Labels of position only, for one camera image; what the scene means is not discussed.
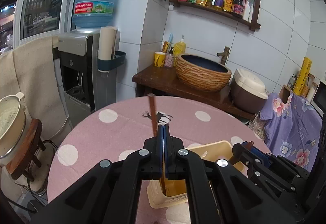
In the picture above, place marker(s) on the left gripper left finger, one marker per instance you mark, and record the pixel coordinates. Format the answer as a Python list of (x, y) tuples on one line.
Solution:
[(109, 192)]

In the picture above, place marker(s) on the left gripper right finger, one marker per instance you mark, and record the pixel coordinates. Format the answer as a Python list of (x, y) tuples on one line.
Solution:
[(217, 192)]

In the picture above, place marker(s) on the brown wooden chopstick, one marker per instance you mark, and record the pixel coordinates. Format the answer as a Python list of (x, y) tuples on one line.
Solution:
[(152, 104)]

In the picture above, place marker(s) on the purple floral cloth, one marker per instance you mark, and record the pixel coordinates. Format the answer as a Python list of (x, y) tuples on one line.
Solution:
[(289, 128)]

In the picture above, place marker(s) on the pink polka dot tablecloth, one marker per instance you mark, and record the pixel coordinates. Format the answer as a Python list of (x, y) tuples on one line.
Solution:
[(119, 129)]

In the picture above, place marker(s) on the white microwave oven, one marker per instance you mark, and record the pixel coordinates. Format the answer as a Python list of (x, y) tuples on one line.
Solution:
[(319, 98)]

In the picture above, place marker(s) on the dark wooden stool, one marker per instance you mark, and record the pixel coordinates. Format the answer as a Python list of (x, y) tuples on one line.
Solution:
[(26, 152)]

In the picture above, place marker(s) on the cream brown rice cooker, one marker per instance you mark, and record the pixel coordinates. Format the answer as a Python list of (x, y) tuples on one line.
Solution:
[(248, 92)]

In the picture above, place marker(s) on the yellow roll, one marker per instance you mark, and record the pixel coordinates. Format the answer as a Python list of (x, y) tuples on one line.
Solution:
[(302, 76)]

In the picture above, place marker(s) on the grey water dispenser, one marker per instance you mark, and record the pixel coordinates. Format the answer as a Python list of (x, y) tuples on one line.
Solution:
[(89, 84)]

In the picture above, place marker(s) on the woven brown basin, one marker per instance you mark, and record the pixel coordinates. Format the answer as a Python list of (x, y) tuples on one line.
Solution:
[(201, 73)]

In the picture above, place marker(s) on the wooden counter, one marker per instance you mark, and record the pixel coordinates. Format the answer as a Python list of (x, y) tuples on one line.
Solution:
[(163, 81)]

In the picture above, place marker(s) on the cream electric cooking pot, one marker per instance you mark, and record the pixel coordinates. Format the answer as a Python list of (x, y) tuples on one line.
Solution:
[(13, 122)]

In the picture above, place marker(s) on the brass faucet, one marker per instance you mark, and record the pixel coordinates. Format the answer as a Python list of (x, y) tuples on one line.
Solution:
[(224, 55)]

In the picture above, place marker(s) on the yellow mug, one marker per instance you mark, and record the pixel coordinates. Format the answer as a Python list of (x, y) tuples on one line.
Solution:
[(159, 59)]

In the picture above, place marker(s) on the beige cloth cover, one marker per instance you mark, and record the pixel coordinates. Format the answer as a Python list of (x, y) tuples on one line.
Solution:
[(30, 69)]

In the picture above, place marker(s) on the yellow soap dispenser bottle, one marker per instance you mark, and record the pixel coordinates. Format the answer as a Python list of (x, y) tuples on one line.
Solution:
[(179, 48)]

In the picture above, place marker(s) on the paper cup stack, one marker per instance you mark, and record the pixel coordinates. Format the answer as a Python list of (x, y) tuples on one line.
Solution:
[(107, 41)]

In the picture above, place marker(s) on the yellow oil bottle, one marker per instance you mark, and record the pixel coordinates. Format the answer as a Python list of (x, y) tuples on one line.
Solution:
[(227, 5)]

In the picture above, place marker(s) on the dark soy sauce bottle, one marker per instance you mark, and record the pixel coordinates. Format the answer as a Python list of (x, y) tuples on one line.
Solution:
[(238, 7)]

